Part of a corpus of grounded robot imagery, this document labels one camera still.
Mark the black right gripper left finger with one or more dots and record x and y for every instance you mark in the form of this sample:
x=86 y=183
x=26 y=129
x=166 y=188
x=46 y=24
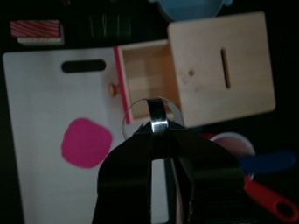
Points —
x=128 y=175

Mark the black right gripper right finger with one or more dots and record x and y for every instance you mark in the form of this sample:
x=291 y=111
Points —
x=206 y=175

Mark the round metal dough cutter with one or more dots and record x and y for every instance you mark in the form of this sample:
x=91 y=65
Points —
x=158 y=115

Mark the wooden drawer red front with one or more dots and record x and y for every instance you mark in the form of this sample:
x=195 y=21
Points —
x=144 y=75

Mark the pink bowl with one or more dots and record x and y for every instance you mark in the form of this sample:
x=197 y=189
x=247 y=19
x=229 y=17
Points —
x=235 y=144

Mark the pink dough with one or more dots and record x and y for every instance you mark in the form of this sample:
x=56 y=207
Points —
x=86 y=143

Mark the blue bowl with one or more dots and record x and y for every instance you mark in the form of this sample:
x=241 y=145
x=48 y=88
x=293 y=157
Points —
x=191 y=8

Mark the blue toy utensil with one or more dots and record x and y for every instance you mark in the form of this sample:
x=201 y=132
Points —
x=269 y=162

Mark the red toy utensil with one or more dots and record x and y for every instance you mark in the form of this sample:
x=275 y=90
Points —
x=273 y=198

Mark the white cutting board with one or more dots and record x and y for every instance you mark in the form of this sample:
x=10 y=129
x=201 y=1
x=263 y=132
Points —
x=47 y=102

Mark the wooden box with slot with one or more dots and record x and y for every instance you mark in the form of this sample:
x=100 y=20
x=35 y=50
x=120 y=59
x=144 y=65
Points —
x=226 y=67

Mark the red striped toy food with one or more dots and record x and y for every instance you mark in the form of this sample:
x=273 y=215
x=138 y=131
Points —
x=36 y=31

